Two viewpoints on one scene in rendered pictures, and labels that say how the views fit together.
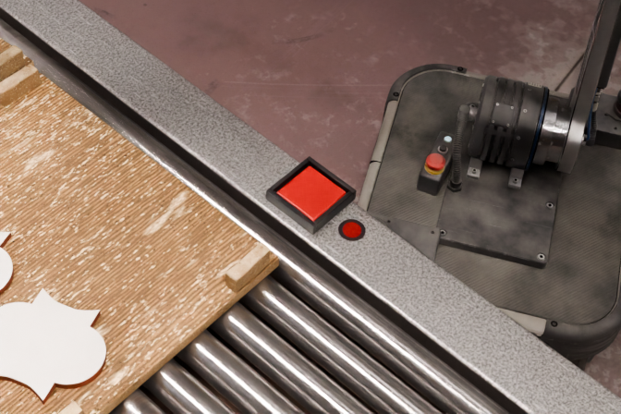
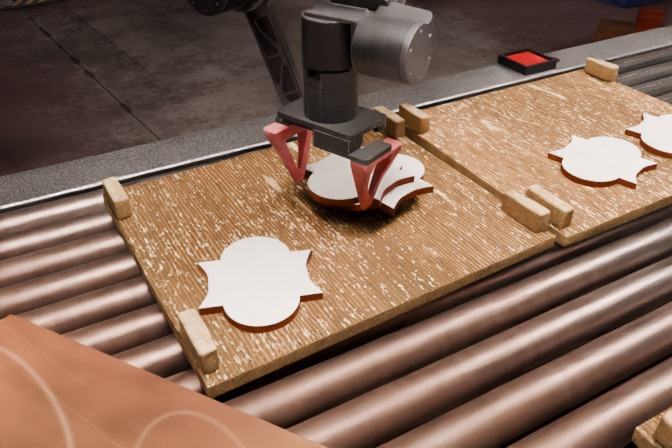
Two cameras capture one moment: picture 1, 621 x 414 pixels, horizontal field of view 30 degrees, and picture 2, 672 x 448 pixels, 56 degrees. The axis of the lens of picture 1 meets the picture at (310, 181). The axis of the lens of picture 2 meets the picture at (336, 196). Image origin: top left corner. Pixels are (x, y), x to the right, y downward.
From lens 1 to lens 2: 1.54 m
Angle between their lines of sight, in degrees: 51
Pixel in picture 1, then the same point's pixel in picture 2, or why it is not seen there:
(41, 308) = (645, 130)
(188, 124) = (452, 88)
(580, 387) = (654, 32)
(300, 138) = not seen: hidden behind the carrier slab
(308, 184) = (520, 58)
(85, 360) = not seen: outside the picture
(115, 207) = (541, 105)
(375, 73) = not seen: hidden behind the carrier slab
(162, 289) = (615, 99)
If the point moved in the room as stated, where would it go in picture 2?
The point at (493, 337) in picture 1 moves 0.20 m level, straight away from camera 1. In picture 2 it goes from (626, 42) to (535, 23)
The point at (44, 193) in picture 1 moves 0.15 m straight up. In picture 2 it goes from (525, 126) to (543, 25)
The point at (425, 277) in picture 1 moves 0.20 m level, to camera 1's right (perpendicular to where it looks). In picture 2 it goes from (586, 49) to (594, 21)
